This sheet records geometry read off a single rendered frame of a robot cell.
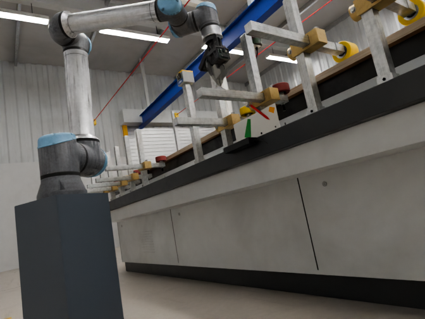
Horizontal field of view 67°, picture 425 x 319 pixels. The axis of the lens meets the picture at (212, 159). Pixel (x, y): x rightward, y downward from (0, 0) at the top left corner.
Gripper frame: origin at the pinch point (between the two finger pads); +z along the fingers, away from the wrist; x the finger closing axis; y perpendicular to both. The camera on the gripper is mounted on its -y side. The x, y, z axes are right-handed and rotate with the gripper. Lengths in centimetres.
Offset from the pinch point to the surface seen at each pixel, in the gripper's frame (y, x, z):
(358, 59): 49, 25, 11
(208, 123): -5.6, -5.5, 16.2
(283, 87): 21.4, 15.3, 10.0
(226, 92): 19.5, -13.3, 13.6
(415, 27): 68, 25, 11
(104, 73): -750, 213, -401
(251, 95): 19.4, -1.4, 13.8
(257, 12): -202, 275, -237
